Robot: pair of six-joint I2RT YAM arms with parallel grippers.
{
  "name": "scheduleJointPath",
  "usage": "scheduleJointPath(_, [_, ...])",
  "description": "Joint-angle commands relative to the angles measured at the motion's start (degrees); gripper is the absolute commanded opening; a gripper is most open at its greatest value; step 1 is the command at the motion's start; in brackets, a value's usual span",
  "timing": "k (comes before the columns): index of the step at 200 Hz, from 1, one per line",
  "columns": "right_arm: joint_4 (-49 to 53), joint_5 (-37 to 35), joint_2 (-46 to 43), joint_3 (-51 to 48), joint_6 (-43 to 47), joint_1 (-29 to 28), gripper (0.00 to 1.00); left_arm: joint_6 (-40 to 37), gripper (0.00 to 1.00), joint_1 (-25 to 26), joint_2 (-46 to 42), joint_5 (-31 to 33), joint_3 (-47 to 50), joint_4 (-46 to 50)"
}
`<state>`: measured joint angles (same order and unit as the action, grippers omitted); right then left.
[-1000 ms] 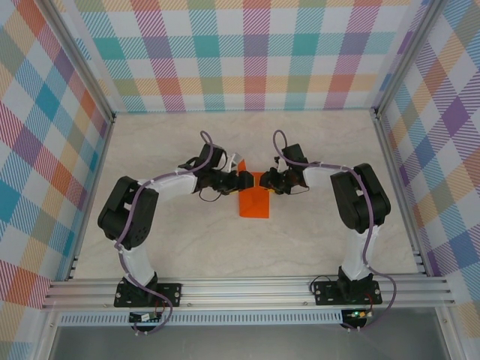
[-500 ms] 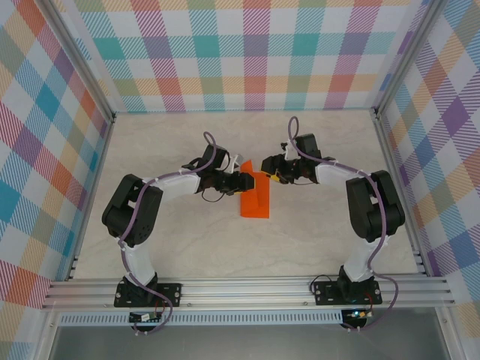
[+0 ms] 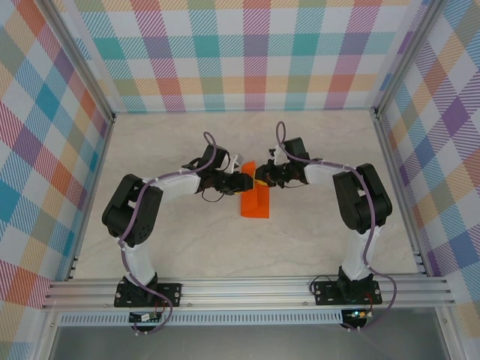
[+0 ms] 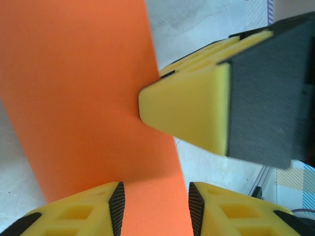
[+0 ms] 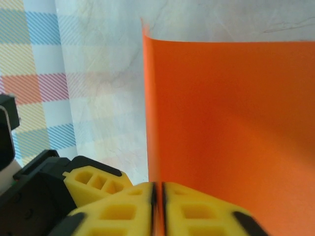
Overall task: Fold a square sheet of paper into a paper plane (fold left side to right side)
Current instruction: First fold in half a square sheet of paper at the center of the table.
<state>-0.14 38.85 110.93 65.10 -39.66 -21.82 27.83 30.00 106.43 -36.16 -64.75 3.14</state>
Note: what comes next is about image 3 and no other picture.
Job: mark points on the orange cloth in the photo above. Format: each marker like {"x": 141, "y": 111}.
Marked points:
{"x": 258, "y": 206}

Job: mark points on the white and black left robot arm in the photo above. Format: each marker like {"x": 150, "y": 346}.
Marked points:
{"x": 150, "y": 225}

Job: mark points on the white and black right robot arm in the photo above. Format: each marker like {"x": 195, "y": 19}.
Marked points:
{"x": 352, "y": 202}

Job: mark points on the small circuit board with light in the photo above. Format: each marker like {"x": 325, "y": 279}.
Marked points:
{"x": 358, "y": 314}

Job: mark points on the aluminium side rail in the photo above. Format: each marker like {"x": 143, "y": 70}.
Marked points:
{"x": 391, "y": 150}
{"x": 90, "y": 198}

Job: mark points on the aluminium front frame beam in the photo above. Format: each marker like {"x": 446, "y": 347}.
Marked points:
{"x": 243, "y": 292}

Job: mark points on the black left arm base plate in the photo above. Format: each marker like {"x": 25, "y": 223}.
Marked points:
{"x": 172, "y": 294}

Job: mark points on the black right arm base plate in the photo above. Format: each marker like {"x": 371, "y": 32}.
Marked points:
{"x": 326, "y": 294}

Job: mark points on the aluminium frame post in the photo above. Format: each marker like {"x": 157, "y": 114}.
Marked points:
{"x": 401, "y": 56}
{"x": 87, "y": 56}

